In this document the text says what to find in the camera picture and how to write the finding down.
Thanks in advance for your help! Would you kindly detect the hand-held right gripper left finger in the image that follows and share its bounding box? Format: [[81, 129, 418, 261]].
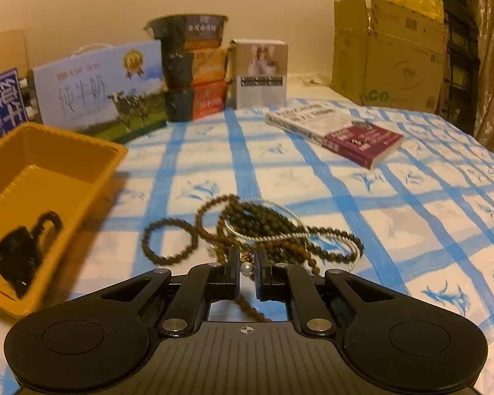
[[101, 247, 242, 336]]

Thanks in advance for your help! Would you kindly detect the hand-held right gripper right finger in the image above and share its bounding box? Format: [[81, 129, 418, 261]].
[[253, 249, 396, 336]]

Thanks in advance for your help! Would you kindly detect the white pearl necklace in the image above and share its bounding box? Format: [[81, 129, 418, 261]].
[[230, 198, 365, 275]]

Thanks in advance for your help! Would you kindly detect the long brown bead necklace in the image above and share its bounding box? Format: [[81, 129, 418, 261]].
[[195, 194, 323, 324]]

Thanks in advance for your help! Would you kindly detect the small brown bead bracelet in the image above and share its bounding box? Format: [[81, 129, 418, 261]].
[[142, 217, 202, 267]]

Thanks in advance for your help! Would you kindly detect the orange plastic tray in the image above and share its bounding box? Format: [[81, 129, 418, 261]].
[[0, 122, 129, 320]]

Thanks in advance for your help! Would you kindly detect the black watch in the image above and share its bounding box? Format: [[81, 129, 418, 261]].
[[0, 211, 65, 298]]

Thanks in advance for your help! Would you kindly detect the blue checked tablecloth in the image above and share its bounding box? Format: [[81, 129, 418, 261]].
[[0, 96, 494, 395]]

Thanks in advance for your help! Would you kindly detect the white maroon book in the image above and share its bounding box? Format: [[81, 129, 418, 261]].
[[265, 104, 404, 171]]

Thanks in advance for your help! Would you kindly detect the red orange instant noodle bowl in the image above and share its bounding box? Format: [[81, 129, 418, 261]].
[[163, 80, 230, 123]]

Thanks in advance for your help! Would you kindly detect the small white product box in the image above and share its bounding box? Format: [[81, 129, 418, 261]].
[[229, 39, 289, 110]]

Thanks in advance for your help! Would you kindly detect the white green milk carton box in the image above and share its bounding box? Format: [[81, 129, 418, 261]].
[[26, 41, 169, 145]]

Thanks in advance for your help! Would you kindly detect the dark instant noodle bowl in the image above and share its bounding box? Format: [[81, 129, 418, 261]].
[[144, 13, 230, 51]]

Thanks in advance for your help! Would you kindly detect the large cardboard box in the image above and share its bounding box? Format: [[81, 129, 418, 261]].
[[331, 0, 448, 114]]

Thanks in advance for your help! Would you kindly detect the blue milk carton box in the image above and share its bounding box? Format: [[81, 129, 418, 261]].
[[0, 67, 30, 149]]

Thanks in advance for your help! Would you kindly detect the yellow plastic bag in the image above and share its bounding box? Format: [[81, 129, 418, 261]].
[[384, 0, 445, 21]]

